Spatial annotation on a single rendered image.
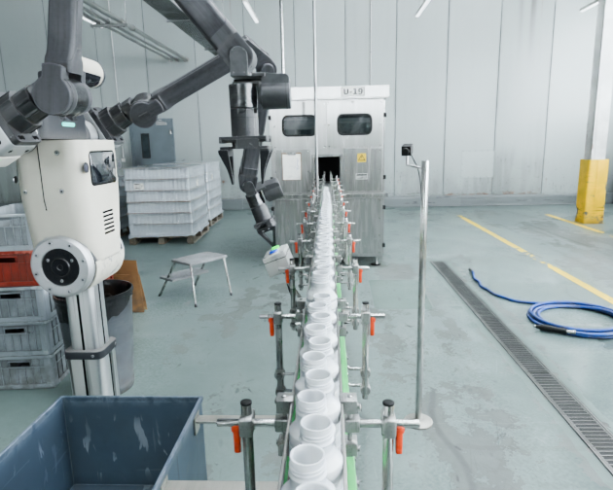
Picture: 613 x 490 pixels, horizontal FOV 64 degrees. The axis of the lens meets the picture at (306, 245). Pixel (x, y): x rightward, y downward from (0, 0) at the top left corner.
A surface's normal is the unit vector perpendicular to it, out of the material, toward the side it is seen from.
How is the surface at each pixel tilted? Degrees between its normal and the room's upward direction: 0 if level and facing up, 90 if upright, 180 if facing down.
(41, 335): 90
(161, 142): 90
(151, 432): 90
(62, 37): 92
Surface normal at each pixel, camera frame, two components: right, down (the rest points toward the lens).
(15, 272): 0.07, 0.20
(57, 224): -0.04, 0.38
